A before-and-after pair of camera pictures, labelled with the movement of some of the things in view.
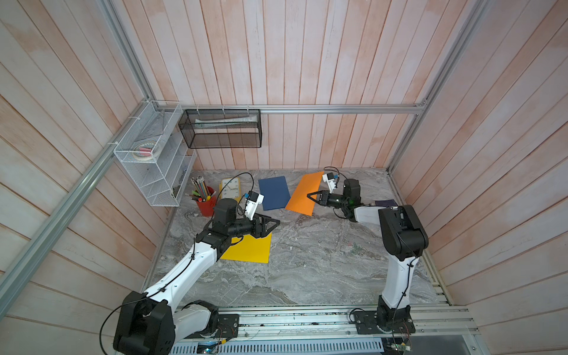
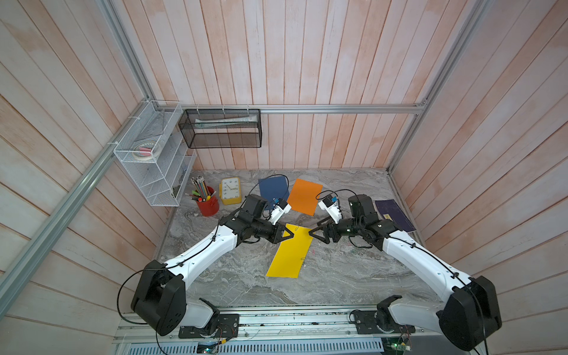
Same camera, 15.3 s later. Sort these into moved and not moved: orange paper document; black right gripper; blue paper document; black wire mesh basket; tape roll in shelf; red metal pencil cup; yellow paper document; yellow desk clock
Moved: orange paper document; yellow paper document; black right gripper
Not moved: yellow desk clock; black wire mesh basket; blue paper document; tape roll in shelf; red metal pencil cup
